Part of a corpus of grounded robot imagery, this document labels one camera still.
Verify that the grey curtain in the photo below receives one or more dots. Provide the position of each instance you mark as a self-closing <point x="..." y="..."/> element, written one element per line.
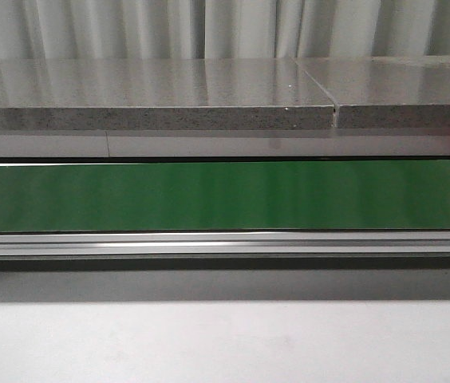
<point x="223" y="29"/>

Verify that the green conveyor belt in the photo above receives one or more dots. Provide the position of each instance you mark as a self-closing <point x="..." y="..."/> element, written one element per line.
<point x="227" y="196"/>

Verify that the grey stone counter slab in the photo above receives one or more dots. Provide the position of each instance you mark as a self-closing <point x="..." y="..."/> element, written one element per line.
<point x="160" y="94"/>

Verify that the aluminium conveyor frame rail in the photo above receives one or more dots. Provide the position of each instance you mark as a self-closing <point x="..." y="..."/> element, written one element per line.
<point x="226" y="250"/>

